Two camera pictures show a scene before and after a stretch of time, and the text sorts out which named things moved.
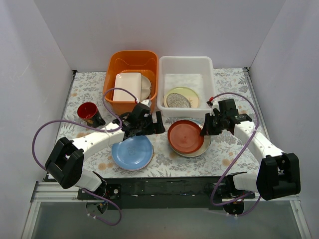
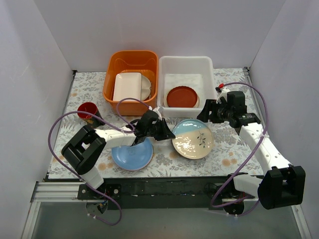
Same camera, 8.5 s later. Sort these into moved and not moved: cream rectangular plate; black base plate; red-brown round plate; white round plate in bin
Moved: red-brown round plate
Not moved: white round plate in bin; cream rectangular plate; black base plate
